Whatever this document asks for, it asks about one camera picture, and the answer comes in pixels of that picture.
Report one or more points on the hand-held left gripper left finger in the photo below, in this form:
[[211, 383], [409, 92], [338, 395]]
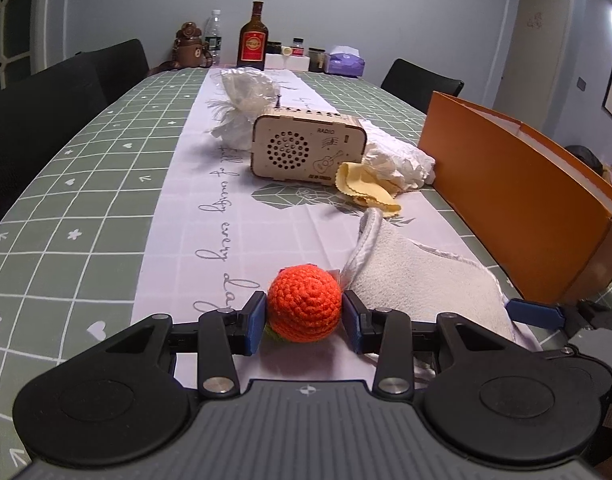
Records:
[[256, 322]]

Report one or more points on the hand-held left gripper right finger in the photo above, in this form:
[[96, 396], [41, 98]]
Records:
[[352, 325]]

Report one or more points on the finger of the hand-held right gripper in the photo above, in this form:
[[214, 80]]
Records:
[[533, 311]]

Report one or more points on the orange crochet ball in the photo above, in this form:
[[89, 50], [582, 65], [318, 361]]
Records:
[[306, 302]]

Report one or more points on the beige wash mitt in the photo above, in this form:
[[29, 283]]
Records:
[[426, 280]]

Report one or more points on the orange cardboard box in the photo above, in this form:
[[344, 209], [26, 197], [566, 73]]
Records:
[[511, 195]]

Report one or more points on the yellow cloth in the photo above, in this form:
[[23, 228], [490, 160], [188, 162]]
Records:
[[356, 180]]

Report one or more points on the white paper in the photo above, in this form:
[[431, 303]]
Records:
[[401, 157]]

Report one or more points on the white plastic bag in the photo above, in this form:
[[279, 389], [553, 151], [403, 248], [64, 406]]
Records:
[[246, 95]]

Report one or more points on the white printed table runner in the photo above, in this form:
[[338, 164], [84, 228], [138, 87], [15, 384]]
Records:
[[210, 160]]

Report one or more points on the wooden radio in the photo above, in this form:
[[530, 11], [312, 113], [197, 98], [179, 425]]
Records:
[[291, 150]]

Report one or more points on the green checked tablecloth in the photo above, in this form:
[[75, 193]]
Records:
[[85, 160]]

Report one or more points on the black chair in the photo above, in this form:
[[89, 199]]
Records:
[[416, 82], [120, 65], [35, 110]]

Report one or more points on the purple tissue pack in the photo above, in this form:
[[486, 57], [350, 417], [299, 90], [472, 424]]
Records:
[[343, 65]]

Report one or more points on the white box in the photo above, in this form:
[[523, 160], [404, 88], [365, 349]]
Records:
[[286, 62]]

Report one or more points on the cream door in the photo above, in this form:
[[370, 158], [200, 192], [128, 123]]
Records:
[[531, 45]]

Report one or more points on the dark glass jar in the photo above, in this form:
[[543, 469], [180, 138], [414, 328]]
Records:
[[316, 60]]

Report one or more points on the dark low jar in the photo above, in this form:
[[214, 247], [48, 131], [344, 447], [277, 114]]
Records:
[[273, 48]]

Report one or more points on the small red label jar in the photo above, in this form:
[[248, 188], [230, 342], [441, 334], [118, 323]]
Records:
[[298, 49]]

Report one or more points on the brown liquor bottle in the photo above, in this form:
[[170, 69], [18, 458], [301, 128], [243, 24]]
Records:
[[252, 45]]

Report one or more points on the brown bear-shaped bottle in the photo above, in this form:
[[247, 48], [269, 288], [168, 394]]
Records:
[[188, 50]]

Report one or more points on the clear water bottle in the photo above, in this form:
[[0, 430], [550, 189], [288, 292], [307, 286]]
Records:
[[213, 40]]

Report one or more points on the glass paned door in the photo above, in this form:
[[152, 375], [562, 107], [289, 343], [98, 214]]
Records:
[[5, 20]]

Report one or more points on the dark wall switch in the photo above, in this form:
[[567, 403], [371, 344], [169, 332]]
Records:
[[581, 83]]

